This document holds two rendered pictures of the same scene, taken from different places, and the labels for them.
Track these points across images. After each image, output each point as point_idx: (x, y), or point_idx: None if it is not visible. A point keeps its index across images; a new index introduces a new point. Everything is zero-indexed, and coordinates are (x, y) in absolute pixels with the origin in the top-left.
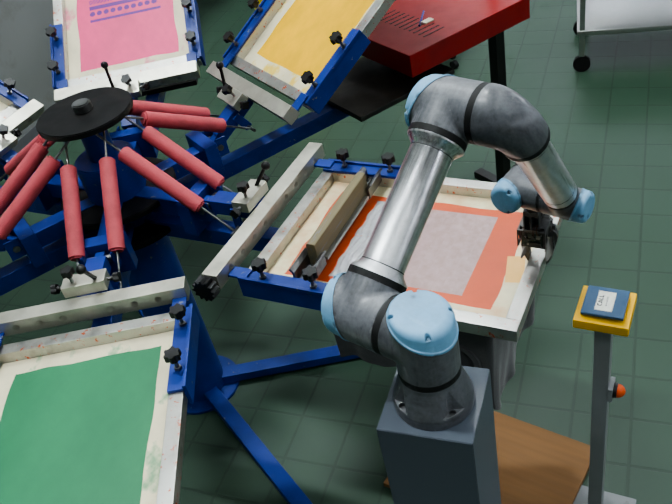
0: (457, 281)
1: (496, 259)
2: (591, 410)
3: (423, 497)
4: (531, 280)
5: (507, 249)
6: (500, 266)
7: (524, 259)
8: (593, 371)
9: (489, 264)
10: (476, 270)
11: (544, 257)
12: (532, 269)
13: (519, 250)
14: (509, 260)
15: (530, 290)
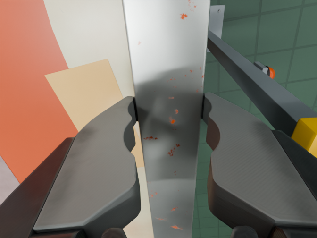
0: (0, 191)
1: (21, 100)
2: (227, 71)
3: None
4: (181, 213)
5: (15, 32)
6: (56, 126)
7: (110, 76)
8: (250, 99)
9: (20, 126)
10: (8, 154)
11: (200, 123)
12: (171, 182)
13: (64, 24)
14: (64, 94)
15: (187, 234)
